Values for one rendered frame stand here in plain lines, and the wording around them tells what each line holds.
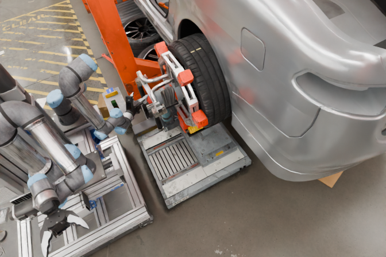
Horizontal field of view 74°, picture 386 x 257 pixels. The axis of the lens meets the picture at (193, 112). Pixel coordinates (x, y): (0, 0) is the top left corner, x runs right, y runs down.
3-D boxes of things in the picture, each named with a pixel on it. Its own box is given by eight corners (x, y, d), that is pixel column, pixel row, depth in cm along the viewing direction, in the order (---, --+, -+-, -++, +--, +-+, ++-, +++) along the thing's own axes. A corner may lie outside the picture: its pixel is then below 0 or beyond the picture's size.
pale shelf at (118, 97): (131, 116, 233) (131, 114, 231) (114, 124, 230) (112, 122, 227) (119, 88, 260) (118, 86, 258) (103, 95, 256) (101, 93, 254)
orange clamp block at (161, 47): (169, 52, 181) (164, 40, 180) (159, 56, 180) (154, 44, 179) (168, 54, 188) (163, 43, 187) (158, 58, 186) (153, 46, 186)
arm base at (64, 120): (61, 129, 180) (53, 120, 172) (58, 115, 189) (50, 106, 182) (82, 119, 183) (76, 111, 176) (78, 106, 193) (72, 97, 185)
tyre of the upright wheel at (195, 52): (249, 110, 160) (204, 15, 161) (216, 126, 155) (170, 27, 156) (219, 119, 224) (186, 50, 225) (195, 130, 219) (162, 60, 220)
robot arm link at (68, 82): (53, 81, 129) (106, 143, 159) (70, 67, 134) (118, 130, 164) (43, 78, 136) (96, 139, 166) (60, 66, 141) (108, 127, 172)
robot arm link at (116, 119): (111, 121, 160) (117, 131, 168) (123, 109, 165) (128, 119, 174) (102, 116, 163) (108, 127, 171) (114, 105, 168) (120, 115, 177)
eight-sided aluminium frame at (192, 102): (203, 136, 191) (195, 83, 150) (196, 140, 190) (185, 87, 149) (173, 92, 225) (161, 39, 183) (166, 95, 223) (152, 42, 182)
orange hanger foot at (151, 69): (198, 73, 245) (194, 43, 219) (147, 96, 234) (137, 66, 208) (190, 64, 255) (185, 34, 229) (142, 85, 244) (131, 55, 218)
